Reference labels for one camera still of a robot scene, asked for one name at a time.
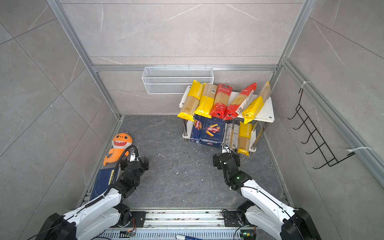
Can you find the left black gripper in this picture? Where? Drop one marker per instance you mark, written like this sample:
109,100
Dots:
143,166

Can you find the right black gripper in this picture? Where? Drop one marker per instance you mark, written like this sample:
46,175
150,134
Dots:
217,161

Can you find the blue Barilla rigatoni box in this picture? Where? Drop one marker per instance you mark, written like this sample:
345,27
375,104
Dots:
213,132

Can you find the blue Barilla spaghetti box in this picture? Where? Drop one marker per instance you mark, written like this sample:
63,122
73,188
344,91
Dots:
197,128

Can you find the yellow pasta bag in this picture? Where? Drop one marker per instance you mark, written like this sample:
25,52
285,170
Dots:
256,105

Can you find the yellow barcode spaghetti bag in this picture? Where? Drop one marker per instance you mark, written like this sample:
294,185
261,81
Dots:
207,101

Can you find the red spaghetti bag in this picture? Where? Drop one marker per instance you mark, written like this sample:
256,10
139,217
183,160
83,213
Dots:
239,102
221,101

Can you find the yellow Pastatime spaghetti bag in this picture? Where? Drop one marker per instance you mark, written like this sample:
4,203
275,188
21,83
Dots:
192,101

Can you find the clear labelled spaghetti bag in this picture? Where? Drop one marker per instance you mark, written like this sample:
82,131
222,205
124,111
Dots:
232,135

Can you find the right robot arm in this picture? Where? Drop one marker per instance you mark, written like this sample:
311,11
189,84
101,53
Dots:
261,209

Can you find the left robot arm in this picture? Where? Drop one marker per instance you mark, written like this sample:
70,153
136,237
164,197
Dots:
101,213

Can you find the white two-tier shelf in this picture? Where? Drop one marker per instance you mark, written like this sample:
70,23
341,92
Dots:
264,117

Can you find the orange shark plush toy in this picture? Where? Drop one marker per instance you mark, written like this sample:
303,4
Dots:
120,142

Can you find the blue Chinese book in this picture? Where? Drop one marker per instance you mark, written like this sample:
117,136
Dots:
103,180

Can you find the blue marker pen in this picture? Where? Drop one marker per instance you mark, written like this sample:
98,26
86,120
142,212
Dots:
182,237

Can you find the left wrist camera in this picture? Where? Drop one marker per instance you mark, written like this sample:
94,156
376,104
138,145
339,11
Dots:
133,157

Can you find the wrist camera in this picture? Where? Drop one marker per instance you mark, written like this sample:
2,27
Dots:
133,157
226,149

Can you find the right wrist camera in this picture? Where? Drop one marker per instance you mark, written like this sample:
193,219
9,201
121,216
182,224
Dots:
226,149

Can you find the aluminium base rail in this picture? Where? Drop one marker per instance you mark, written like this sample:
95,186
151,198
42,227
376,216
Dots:
166,224

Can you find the white wire mesh basket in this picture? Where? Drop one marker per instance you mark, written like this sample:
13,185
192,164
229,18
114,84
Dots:
174,80

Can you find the black wire hook rack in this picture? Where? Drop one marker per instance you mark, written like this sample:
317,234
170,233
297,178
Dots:
315,136

